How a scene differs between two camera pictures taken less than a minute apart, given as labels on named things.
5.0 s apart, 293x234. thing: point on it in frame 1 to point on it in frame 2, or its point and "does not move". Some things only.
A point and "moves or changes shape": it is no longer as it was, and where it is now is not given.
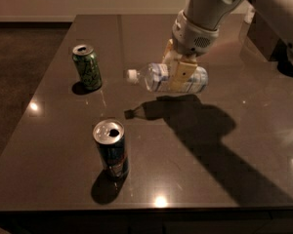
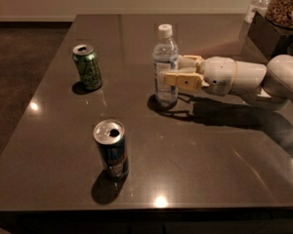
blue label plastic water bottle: (160, 78) moves or changes shape
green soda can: (88, 65) does not move
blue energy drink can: (109, 137) does not move
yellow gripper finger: (170, 54) to (188, 63)
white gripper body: (192, 40) to (219, 72)
